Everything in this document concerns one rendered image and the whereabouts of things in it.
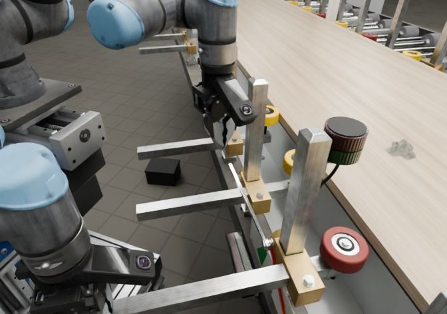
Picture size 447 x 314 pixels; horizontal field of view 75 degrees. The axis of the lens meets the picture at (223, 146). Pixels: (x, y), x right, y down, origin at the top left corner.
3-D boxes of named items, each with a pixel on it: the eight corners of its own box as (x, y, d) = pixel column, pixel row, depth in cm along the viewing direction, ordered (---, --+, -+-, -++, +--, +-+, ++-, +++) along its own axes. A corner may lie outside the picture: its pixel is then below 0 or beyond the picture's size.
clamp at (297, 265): (294, 308, 52) (298, 293, 49) (268, 245, 63) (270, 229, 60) (322, 301, 53) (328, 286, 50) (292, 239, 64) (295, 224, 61)
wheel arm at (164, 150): (139, 162, 91) (136, 152, 89) (139, 156, 94) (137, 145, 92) (271, 144, 99) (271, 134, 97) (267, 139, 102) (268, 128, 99)
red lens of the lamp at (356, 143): (334, 154, 40) (338, 141, 39) (314, 131, 45) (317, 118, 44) (373, 148, 42) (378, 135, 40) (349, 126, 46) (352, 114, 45)
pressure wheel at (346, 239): (324, 300, 56) (338, 266, 49) (305, 263, 62) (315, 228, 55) (361, 291, 57) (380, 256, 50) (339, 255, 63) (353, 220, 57)
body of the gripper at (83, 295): (56, 283, 47) (27, 235, 40) (112, 271, 49) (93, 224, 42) (44, 333, 41) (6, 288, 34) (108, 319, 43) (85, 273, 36)
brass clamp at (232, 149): (226, 157, 94) (226, 144, 91) (217, 134, 105) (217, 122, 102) (245, 155, 95) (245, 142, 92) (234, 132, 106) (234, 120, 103)
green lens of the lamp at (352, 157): (330, 167, 42) (334, 156, 41) (311, 144, 47) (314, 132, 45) (368, 161, 43) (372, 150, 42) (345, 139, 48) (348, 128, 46)
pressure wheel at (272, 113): (270, 148, 95) (274, 118, 88) (248, 142, 98) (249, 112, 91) (279, 136, 101) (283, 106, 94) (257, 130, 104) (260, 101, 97)
